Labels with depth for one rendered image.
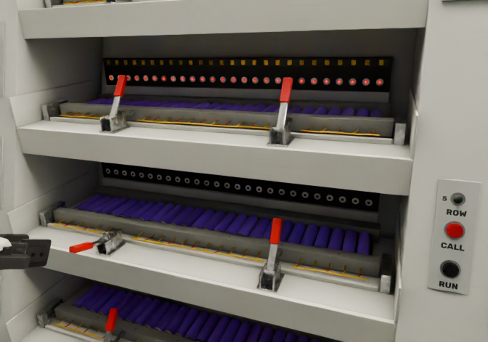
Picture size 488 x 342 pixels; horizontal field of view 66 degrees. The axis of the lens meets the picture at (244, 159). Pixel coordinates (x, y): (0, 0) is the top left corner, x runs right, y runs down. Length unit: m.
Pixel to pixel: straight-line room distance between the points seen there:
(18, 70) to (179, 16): 0.31
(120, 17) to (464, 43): 0.45
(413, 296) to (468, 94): 0.23
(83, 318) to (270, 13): 0.61
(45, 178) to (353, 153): 0.55
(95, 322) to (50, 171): 0.29
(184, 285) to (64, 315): 0.32
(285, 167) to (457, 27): 0.24
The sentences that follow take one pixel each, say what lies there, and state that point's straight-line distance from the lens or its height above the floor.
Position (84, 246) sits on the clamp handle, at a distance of 0.60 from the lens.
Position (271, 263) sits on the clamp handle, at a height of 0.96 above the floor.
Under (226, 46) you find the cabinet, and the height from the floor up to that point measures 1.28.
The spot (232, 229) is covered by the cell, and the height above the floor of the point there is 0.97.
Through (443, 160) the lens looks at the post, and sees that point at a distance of 0.46.
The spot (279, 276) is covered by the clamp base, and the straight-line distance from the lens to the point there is 0.54.
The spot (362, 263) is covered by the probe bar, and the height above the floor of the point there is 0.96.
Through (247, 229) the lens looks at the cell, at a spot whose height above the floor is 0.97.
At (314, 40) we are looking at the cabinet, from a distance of 0.69.
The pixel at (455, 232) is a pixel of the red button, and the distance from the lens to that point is 0.47.
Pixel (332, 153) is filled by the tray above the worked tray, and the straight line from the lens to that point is 0.46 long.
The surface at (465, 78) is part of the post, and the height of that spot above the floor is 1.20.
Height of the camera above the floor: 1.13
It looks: 5 degrees down
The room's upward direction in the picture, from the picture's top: 4 degrees clockwise
